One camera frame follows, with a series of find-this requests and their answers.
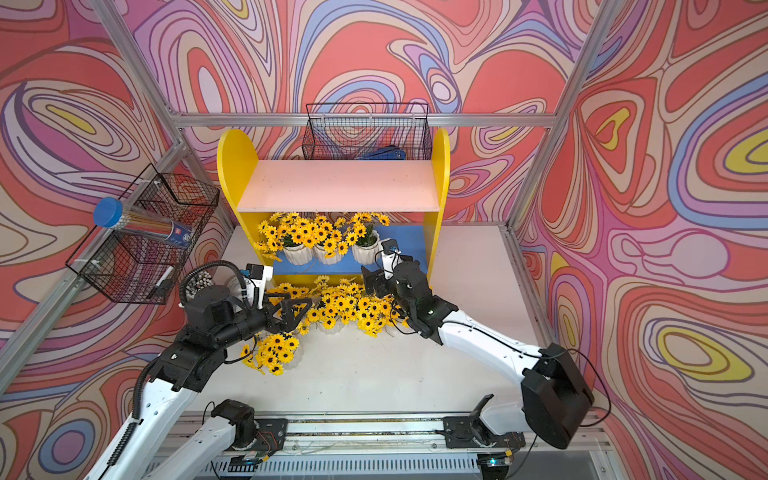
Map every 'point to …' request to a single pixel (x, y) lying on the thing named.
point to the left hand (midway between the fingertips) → (303, 301)
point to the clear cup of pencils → (196, 281)
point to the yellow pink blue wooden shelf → (335, 218)
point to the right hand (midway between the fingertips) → (379, 269)
